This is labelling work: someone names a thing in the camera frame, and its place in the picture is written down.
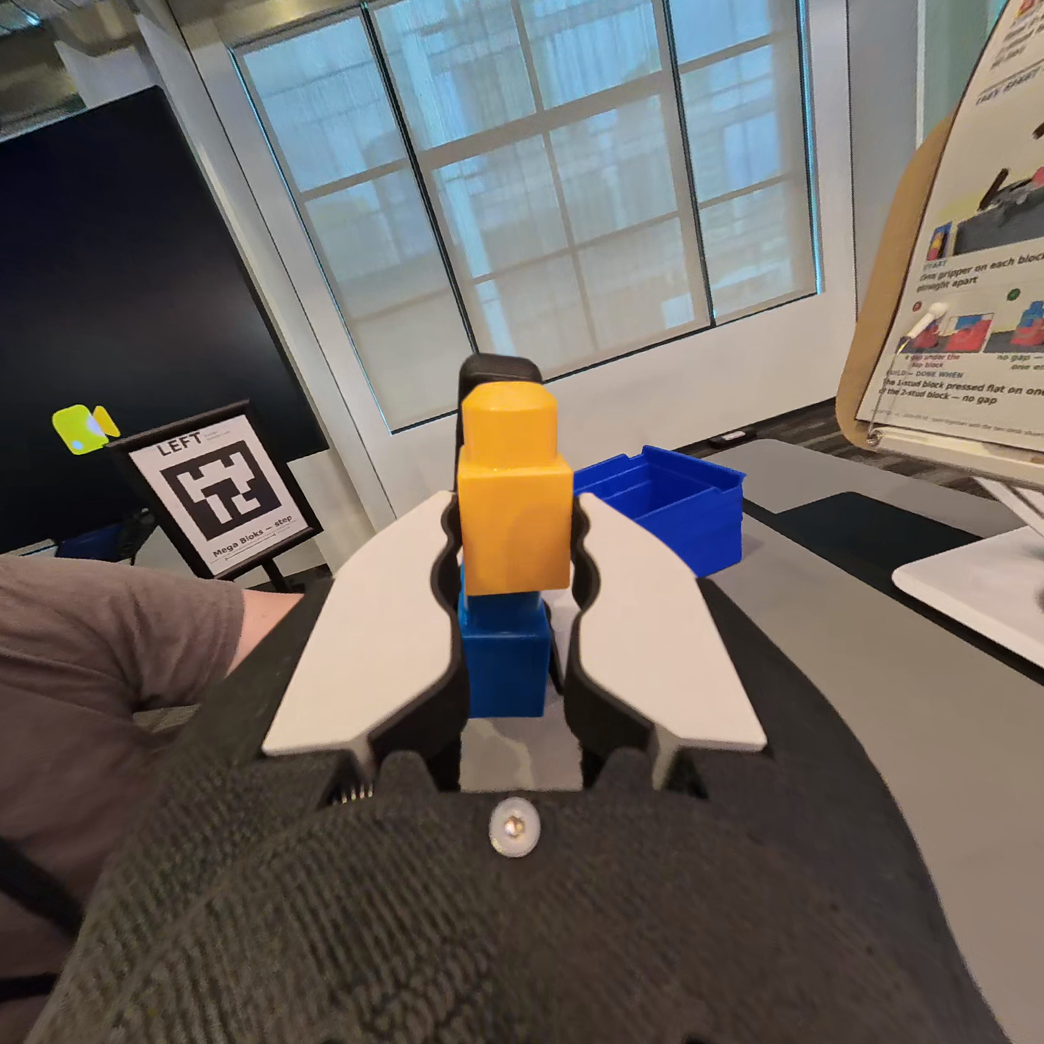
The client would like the black-white marker sign stand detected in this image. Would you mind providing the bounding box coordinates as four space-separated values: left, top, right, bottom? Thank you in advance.
106 400 323 592

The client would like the dark desk mat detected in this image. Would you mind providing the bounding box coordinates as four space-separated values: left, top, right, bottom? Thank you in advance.
746 489 1044 688

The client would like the large grid window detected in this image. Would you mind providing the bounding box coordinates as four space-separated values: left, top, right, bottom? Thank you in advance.
232 0 825 433

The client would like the printed instruction sheet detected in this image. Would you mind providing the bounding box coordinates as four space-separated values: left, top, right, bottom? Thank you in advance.
877 0 1044 451

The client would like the large dark display screen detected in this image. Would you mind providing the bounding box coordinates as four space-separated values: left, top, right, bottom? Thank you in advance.
0 85 329 556

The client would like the person's left forearm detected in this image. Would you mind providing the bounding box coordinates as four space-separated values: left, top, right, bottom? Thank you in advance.
243 587 308 647

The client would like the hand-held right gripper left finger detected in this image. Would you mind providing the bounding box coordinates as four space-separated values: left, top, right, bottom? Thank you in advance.
261 489 473 784

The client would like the blue plastic bin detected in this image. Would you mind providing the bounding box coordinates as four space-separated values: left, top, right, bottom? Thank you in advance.
573 444 747 579

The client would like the blue chair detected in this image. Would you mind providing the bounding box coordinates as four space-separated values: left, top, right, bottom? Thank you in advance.
55 509 160 566

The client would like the yellow one-stud block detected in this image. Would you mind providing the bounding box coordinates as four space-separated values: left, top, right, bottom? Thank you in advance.
457 383 574 595

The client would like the blue two-stud block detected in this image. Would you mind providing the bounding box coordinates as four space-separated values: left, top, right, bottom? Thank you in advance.
458 563 551 719

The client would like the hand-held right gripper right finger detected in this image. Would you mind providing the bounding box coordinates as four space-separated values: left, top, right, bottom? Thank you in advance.
563 492 770 788

